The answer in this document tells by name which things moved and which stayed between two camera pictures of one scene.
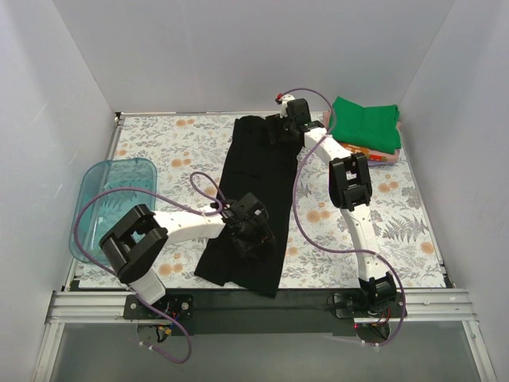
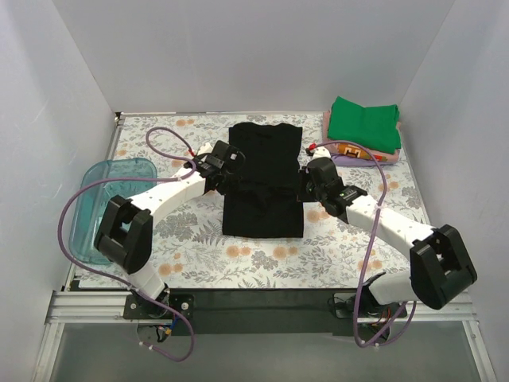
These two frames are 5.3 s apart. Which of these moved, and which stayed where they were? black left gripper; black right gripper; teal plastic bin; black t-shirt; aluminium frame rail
Moved: black t-shirt; black left gripper; black right gripper
Stayed: teal plastic bin; aluminium frame rail
